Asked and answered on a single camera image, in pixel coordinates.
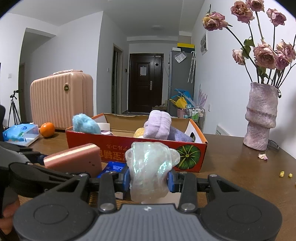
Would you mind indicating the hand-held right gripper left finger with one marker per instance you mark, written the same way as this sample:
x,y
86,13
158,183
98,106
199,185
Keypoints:
x,y
126,179

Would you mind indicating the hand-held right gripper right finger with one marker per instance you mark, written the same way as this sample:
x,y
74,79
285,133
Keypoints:
x,y
171,182

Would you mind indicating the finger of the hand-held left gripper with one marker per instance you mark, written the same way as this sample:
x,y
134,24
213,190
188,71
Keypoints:
x,y
41,159
34,173

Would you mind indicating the pink sponge block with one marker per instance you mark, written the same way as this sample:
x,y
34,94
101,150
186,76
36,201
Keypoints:
x,y
74,160

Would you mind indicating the orange cardboard box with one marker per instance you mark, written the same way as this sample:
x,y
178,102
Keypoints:
x,y
81,140

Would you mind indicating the yellow white plush toy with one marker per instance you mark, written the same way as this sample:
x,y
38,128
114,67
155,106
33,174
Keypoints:
x,y
139,133

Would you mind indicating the blue plush toy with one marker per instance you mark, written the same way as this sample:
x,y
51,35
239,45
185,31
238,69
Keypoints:
x,y
85,124

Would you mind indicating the purple fluffy towel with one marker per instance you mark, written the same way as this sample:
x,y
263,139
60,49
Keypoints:
x,y
157,125

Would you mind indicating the person's left hand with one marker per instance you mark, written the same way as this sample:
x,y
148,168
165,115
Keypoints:
x,y
9,209

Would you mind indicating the small blue tissue packet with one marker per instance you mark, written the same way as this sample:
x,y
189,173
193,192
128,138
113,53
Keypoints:
x,y
113,168

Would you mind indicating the blue tissue pack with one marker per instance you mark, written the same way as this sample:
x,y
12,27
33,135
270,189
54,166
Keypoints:
x,y
19,134

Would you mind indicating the orange fruit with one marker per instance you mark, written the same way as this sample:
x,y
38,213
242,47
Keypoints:
x,y
47,130

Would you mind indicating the pink ribbed suitcase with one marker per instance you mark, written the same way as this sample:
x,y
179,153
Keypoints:
x,y
60,102

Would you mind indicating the pink bucket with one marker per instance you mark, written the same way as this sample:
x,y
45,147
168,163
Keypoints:
x,y
181,113

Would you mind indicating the white panel heater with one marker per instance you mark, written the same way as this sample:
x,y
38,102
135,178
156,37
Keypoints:
x,y
222,130

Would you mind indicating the brown cardboard box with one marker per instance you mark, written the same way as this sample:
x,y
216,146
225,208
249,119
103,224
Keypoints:
x,y
159,109

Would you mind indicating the dark wooden door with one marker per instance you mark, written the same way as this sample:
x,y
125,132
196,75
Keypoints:
x,y
145,88

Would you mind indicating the fallen rose petal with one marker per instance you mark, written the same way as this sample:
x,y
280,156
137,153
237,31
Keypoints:
x,y
263,157

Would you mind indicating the grey refrigerator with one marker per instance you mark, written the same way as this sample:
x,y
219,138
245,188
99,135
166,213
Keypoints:
x,y
180,76

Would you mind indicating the scattered yellow crumbs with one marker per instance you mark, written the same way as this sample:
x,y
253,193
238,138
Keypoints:
x,y
282,173

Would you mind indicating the purple textured vase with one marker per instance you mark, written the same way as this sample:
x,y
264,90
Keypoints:
x,y
261,115

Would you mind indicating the white folded umbrella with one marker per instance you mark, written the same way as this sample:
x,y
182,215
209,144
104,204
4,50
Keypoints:
x,y
192,67

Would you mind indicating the clear plastic bag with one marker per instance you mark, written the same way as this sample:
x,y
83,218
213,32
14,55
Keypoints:
x,y
180,58

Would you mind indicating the small grey box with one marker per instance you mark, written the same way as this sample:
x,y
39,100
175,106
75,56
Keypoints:
x,y
176,49

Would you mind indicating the yellow black box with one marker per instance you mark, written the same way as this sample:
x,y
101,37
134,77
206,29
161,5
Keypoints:
x,y
186,45

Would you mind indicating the round ceiling light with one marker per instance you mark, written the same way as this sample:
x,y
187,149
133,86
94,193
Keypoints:
x,y
158,27

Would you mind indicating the dried pink roses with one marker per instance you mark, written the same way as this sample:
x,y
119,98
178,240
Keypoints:
x,y
264,53

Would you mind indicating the black camera tripod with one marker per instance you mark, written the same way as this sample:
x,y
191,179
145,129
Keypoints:
x,y
13,109

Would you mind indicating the white wall outlet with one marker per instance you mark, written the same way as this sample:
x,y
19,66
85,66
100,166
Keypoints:
x,y
210,107

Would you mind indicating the grey door frame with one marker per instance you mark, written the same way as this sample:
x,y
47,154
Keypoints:
x,y
116,78

